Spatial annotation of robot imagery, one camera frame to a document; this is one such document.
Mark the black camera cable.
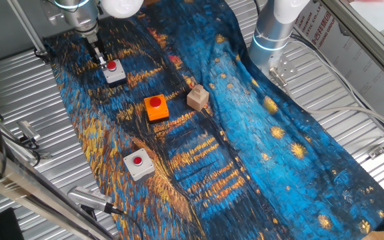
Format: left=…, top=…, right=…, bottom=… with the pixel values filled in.
left=110, top=205, right=145, bottom=240

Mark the silver depth camera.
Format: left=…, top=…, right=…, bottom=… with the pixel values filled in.
left=67, top=185, right=115, bottom=214
left=16, top=120, right=42, bottom=143

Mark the white banner red lettering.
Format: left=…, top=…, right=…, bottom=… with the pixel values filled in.
left=293, top=0, right=384, bottom=131

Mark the silver camera mount bracket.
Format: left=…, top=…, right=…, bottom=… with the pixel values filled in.
left=11, top=133, right=52, bottom=161

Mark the starry night print cloth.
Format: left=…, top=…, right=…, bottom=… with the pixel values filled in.
left=43, top=0, right=384, bottom=240

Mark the black pole clamp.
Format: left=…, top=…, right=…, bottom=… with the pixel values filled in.
left=33, top=48, right=51, bottom=64

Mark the aluminium frame beam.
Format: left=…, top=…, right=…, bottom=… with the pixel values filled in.
left=0, top=135, right=115, bottom=240
left=321, top=0, right=384, bottom=91

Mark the silver aluminium pole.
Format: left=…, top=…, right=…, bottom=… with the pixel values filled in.
left=7, top=0, right=48, bottom=54

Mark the stepped wooden block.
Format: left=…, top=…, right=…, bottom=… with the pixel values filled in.
left=186, top=84, right=210, bottom=112

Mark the grey base cable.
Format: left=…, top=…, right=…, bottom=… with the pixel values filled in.
left=270, top=68, right=384, bottom=134

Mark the orange box red mushroom button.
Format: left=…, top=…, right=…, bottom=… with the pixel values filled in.
left=143, top=93, right=170, bottom=123

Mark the grey box red mushroom button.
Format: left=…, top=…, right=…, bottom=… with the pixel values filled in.
left=101, top=59, right=128, bottom=88

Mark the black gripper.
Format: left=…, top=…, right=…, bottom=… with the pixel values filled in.
left=84, top=30, right=109, bottom=69

